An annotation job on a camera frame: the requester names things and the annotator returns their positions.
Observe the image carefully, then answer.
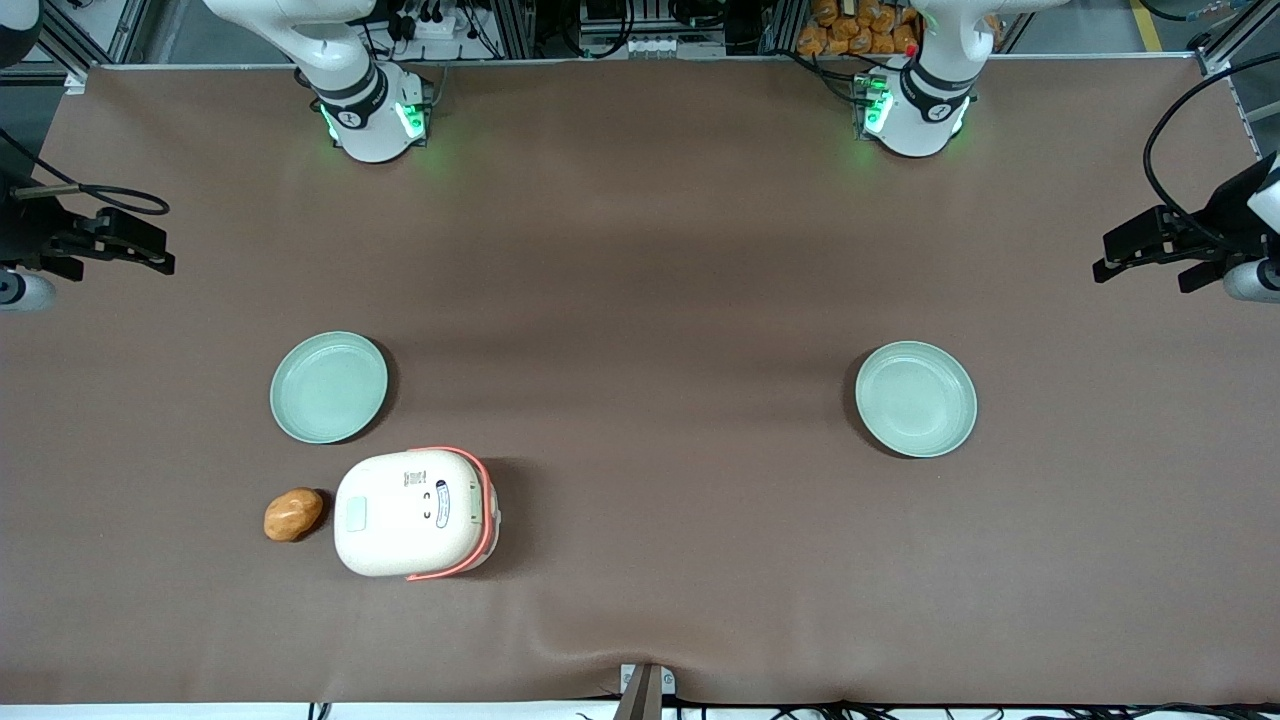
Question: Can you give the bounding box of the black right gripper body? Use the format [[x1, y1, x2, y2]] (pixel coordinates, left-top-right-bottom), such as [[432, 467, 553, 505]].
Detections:
[[0, 192, 87, 282]]

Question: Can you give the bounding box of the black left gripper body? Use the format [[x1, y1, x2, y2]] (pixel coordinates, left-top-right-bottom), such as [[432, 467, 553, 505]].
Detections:
[[1178, 152, 1278, 294]]

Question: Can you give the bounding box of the pale green plate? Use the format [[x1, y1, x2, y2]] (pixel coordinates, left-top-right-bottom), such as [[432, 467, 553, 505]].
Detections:
[[855, 341, 978, 459], [269, 331, 389, 445]]

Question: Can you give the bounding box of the brown potato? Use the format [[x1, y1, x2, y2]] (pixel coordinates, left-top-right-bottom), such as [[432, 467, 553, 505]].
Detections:
[[263, 487, 325, 543]]

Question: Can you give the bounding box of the bag of orange bread rolls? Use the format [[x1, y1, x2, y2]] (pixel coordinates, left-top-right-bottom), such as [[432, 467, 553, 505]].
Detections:
[[797, 0, 921, 58]]

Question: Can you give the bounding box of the white power strip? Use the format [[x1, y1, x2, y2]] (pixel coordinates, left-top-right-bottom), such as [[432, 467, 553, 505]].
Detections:
[[396, 0, 483, 43]]

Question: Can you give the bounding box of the brown table mat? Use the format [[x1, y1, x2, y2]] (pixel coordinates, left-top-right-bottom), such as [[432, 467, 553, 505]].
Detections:
[[0, 58, 1280, 706]]

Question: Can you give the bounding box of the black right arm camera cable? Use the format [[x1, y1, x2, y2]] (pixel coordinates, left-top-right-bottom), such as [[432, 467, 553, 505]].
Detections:
[[0, 128, 171, 217]]

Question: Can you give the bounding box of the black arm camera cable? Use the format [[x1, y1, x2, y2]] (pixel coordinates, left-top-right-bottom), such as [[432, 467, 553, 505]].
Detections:
[[1143, 52, 1280, 256], [0, 128, 171, 217]]

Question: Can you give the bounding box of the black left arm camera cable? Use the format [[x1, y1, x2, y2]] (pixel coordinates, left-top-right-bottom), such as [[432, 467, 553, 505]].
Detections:
[[1143, 52, 1280, 256]]

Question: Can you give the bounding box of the aluminium frame corner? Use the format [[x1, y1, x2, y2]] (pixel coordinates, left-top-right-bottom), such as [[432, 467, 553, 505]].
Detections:
[[38, 0, 153, 93], [1193, 0, 1280, 161]]

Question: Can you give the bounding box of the aluminium profile post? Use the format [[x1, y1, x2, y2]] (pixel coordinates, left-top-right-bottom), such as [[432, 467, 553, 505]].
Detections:
[[618, 662, 677, 720]]

